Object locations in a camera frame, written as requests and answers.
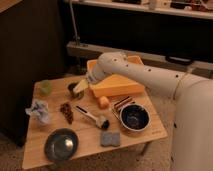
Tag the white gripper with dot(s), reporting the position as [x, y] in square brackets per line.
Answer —
[93, 76]

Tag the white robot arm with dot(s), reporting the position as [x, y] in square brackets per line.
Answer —
[192, 148]

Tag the green plastic cup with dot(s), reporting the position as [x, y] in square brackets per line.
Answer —
[45, 87]

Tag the brown grape bunch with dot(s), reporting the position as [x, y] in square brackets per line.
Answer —
[65, 109]

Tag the orange plastic dish rack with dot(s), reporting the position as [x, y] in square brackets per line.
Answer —
[113, 85]

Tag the striped brown white box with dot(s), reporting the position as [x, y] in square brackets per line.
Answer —
[116, 108]

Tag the small wooden table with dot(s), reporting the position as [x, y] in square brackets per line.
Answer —
[88, 134]

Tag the crumpled blue white cloth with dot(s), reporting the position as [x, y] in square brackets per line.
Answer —
[39, 109]

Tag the blue grey sponge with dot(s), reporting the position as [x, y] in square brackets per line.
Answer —
[110, 139]

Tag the dark blue bowl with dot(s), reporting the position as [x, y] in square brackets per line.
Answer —
[134, 117]

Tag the round metal plate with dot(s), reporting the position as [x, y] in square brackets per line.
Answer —
[61, 145]

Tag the white shelf unit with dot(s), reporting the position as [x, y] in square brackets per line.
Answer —
[178, 36]

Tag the white handled dish brush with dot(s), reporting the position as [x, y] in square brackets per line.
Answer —
[100, 121]

